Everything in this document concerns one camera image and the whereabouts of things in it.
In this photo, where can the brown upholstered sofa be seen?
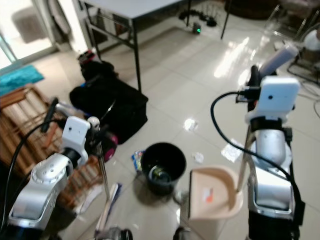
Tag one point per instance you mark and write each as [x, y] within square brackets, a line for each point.
[250, 6]

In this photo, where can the grey table with black legs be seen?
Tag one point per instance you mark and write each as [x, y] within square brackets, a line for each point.
[135, 6]

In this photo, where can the small crumpled white paper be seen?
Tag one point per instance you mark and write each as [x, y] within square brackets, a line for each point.
[198, 157]

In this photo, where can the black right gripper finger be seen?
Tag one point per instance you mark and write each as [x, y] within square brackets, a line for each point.
[256, 76]

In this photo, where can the teal shaggy floor mat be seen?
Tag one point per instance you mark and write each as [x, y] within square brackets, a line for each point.
[20, 77]

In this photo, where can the grey chair with metal legs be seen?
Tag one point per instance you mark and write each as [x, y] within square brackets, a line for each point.
[290, 15]

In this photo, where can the blue snack wrapper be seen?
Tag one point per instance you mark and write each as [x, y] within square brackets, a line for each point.
[137, 161]

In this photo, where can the white floor fan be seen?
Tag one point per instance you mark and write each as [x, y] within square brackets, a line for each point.
[311, 42]

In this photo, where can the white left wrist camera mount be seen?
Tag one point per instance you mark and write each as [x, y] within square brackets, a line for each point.
[75, 132]

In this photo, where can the small grey box device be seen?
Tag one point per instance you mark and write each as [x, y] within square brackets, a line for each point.
[197, 29]

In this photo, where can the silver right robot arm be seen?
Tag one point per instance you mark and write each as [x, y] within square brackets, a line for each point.
[272, 165]

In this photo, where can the black fabric bag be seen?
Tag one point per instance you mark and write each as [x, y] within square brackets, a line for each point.
[110, 105]

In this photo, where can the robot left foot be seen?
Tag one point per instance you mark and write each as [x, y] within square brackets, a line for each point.
[119, 234]

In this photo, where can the shiny crumpled plastic wrapper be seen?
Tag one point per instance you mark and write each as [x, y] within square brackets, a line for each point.
[190, 124]

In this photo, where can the black round waste bin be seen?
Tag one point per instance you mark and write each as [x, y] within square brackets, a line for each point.
[162, 187]

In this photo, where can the metal can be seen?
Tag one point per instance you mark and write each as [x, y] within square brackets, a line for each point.
[160, 173]

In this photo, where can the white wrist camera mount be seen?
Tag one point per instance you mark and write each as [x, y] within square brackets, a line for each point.
[75, 132]
[277, 97]

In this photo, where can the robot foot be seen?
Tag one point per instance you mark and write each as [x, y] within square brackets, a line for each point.
[182, 234]
[119, 234]

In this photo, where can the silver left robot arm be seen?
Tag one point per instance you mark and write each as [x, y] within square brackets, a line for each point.
[47, 175]

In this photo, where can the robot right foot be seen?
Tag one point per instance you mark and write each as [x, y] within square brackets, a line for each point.
[182, 234]

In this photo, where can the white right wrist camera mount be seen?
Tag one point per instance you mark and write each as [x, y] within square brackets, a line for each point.
[277, 97]

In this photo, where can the brown wooden slatted rack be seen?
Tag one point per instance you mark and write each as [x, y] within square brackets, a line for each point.
[25, 115]

